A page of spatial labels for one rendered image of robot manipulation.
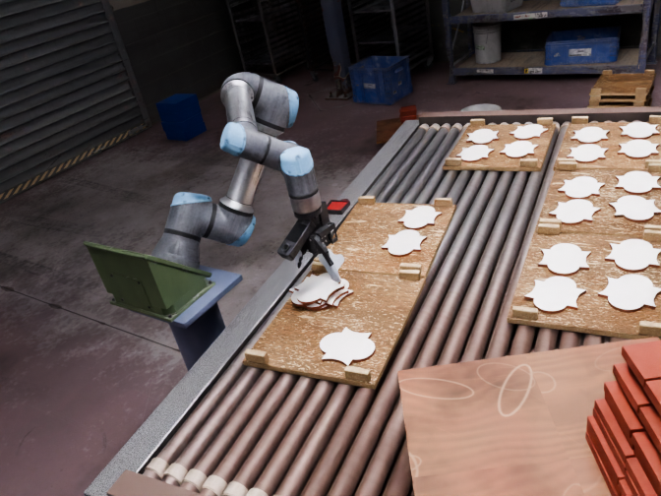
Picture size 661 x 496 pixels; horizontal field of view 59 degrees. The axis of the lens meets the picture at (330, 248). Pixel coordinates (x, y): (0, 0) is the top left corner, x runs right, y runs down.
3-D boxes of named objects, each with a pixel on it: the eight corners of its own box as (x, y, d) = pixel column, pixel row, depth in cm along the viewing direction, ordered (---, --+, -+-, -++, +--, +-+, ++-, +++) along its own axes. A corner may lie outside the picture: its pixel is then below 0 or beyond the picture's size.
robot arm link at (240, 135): (223, 55, 177) (233, 121, 138) (257, 69, 182) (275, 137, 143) (210, 90, 183) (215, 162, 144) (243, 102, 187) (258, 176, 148)
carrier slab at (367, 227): (311, 272, 176) (310, 267, 175) (357, 206, 207) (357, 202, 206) (425, 280, 162) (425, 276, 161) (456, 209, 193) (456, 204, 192)
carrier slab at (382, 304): (243, 365, 145) (241, 360, 144) (313, 272, 176) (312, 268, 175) (375, 390, 130) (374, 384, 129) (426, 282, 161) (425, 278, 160)
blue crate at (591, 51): (543, 66, 554) (543, 42, 543) (550, 54, 585) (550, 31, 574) (617, 62, 526) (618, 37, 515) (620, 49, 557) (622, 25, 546)
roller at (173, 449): (141, 490, 124) (133, 474, 121) (420, 133, 268) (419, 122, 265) (158, 496, 122) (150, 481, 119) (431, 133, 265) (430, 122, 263)
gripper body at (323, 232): (339, 242, 155) (330, 202, 148) (317, 258, 150) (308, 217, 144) (319, 236, 159) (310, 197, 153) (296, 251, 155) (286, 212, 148)
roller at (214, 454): (178, 503, 119) (170, 487, 117) (442, 133, 263) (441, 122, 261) (197, 510, 117) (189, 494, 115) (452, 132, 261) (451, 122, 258)
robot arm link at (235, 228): (198, 230, 196) (255, 73, 184) (240, 242, 202) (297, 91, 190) (202, 242, 185) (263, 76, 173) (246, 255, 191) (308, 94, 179)
